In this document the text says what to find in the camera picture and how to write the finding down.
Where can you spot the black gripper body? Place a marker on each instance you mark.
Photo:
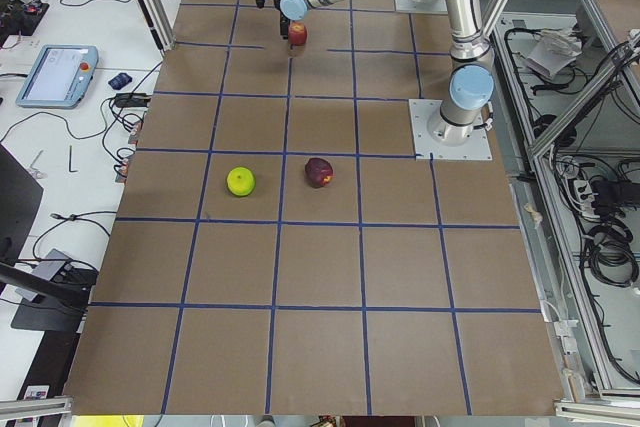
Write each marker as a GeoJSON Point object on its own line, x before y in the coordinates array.
{"type": "Point", "coordinates": [283, 26]}

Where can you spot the red yellow apple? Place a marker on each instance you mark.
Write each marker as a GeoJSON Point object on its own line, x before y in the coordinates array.
{"type": "Point", "coordinates": [297, 34]}

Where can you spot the dark red apple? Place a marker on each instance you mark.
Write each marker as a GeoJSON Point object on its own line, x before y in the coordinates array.
{"type": "Point", "coordinates": [319, 172]}

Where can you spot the green apple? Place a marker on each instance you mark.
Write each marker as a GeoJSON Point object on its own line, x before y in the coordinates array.
{"type": "Point", "coordinates": [240, 181]}

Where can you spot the dark blue small pouch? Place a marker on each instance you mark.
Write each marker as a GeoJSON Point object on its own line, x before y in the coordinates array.
{"type": "Point", "coordinates": [120, 81]}

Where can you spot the black power adapter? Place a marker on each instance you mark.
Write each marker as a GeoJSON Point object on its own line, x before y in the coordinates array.
{"type": "Point", "coordinates": [131, 100]}

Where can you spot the near blue teach pendant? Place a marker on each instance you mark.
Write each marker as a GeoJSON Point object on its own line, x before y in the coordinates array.
{"type": "Point", "coordinates": [59, 78]}

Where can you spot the black allen key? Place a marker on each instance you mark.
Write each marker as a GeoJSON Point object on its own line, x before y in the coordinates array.
{"type": "Point", "coordinates": [71, 168]}

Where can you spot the grey usb hub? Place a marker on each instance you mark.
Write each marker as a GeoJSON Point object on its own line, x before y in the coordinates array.
{"type": "Point", "coordinates": [61, 269]}

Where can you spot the black monitor stand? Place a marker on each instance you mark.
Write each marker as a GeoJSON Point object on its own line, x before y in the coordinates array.
{"type": "Point", "coordinates": [53, 294]}

